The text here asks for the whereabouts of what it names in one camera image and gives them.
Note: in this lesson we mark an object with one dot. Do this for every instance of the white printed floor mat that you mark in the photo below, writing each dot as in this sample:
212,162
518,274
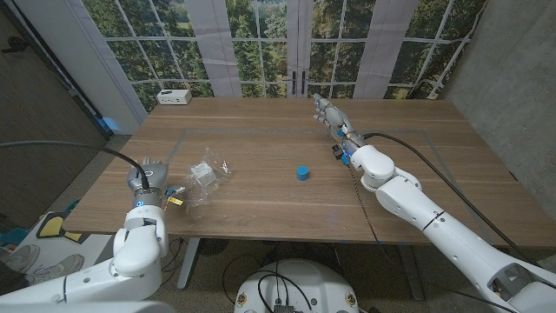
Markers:
52,226

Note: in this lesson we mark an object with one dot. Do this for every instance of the clear plastic wrap sheet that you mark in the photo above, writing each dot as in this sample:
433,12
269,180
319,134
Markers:
221,171

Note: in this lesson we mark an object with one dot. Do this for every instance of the black ribbed round base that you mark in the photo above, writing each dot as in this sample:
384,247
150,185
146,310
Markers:
213,246

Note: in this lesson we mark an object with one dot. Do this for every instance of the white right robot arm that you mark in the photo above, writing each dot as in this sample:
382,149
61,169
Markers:
452,230

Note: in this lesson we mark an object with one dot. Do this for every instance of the dark wood-grain door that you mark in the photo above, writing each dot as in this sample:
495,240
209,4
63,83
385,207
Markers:
35,87

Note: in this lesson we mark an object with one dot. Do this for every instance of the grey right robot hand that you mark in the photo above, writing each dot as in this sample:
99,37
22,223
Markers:
336,117

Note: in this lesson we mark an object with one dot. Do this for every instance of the printed forest window backdrop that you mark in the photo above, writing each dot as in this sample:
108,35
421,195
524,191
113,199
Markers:
260,43

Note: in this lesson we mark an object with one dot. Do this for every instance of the dark trouser leg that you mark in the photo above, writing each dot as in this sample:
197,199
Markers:
11,278

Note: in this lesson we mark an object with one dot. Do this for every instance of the blue bottle cap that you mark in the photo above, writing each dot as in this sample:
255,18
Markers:
302,174

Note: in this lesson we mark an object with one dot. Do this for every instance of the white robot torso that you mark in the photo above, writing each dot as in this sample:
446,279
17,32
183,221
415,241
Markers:
299,282

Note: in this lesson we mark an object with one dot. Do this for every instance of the white box on table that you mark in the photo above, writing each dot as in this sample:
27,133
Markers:
174,97

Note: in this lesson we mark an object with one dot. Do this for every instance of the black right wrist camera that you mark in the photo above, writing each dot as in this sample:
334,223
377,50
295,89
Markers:
337,151

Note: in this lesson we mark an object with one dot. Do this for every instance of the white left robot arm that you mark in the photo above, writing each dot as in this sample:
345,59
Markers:
134,252

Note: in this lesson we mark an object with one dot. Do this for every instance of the teal floor object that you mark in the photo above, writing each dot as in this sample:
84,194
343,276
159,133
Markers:
13,237

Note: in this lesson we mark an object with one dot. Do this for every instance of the grey sneaker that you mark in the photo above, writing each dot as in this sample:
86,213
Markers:
21,256
56,267

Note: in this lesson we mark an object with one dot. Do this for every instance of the white table leg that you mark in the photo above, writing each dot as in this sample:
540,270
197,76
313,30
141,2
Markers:
412,274
189,265

